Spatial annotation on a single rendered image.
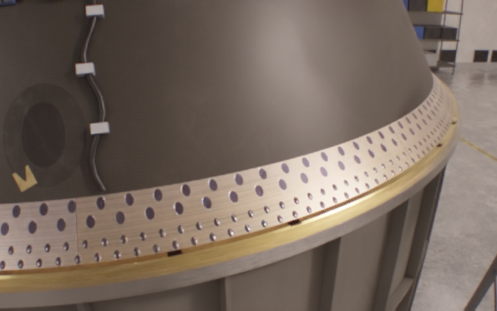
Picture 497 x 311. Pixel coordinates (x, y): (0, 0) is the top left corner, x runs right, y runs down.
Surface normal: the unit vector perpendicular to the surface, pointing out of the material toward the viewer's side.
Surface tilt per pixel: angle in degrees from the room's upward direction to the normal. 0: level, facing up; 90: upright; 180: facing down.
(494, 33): 90
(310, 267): 90
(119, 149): 62
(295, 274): 90
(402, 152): 43
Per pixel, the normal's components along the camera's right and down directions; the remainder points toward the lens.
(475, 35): 0.22, 0.40
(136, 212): 0.20, -0.40
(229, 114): 0.38, -0.10
